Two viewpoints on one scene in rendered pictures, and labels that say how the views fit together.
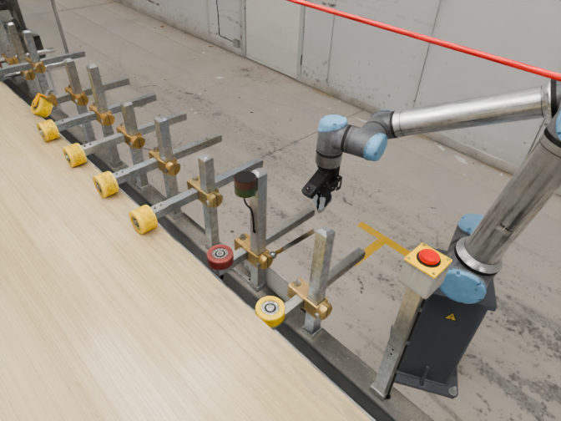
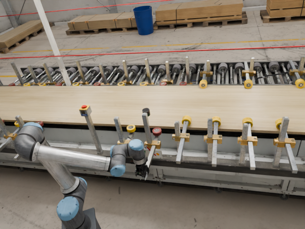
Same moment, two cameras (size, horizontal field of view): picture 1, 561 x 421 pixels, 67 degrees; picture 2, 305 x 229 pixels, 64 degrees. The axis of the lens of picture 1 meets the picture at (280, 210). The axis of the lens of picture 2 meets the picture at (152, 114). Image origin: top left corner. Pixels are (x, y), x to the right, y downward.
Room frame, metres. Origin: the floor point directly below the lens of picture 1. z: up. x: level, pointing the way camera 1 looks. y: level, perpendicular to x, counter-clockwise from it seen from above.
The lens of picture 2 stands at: (2.41, -0.56, 2.27)
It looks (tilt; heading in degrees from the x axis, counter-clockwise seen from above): 35 degrees down; 155
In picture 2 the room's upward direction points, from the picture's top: 10 degrees counter-clockwise
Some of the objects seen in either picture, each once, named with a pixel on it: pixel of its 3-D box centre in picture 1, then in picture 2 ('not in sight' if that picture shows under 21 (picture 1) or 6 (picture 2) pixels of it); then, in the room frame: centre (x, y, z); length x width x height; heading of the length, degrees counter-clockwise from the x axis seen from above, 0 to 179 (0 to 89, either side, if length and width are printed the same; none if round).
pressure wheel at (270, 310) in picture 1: (270, 319); (131, 131); (0.71, 0.01, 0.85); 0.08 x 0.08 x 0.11
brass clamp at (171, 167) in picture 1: (164, 162); (213, 138); (1.32, 0.44, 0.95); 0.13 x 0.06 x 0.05; 46
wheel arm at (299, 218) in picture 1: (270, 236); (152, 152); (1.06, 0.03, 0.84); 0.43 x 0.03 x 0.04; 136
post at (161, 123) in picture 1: (169, 174); (209, 143); (1.31, 0.42, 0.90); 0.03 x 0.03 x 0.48; 46
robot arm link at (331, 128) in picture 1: (331, 135); (136, 149); (1.24, -0.16, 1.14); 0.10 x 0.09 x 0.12; 62
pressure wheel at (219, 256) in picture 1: (220, 265); (157, 134); (0.90, 0.18, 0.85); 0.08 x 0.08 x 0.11
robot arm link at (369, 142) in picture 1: (365, 142); (120, 152); (1.20, -0.26, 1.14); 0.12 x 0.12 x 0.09; 62
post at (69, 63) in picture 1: (82, 109); not in sight; (1.83, 0.96, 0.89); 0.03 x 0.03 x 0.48; 46
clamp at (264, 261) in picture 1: (252, 252); (152, 144); (0.97, 0.08, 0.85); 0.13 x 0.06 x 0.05; 46
